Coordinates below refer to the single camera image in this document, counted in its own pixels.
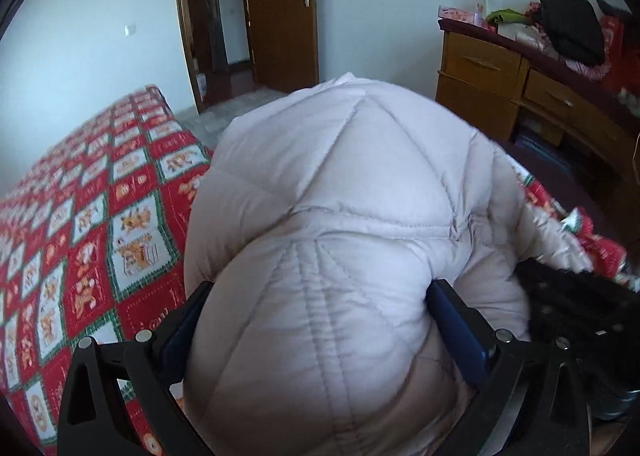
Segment pink box on dresser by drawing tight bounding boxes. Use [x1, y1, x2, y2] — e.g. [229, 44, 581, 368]
[438, 6, 486, 28]

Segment green cloth on dresser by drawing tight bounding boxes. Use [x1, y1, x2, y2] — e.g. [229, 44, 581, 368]
[485, 9, 534, 26]

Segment red checkered patterned bedspread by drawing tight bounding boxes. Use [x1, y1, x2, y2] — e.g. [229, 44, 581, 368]
[1, 86, 212, 455]

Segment beige puffer down coat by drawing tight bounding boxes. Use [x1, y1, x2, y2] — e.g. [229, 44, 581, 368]
[184, 75, 592, 455]

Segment wooden dresser with drawers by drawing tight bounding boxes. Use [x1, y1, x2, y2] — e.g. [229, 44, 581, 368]
[436, 19, 639, 211]

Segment black clothes on dresser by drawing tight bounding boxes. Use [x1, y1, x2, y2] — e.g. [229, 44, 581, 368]
[538, 0, 605, 68]

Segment white wall switch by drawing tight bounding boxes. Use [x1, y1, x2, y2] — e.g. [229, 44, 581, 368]
[124, 24, 137, 36]

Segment dark door frame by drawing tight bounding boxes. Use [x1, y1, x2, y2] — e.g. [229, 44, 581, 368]
[171, 0, 252, 115]

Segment brown wooden door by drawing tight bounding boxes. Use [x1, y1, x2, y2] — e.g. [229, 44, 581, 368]
[247, 0, 319, 92]

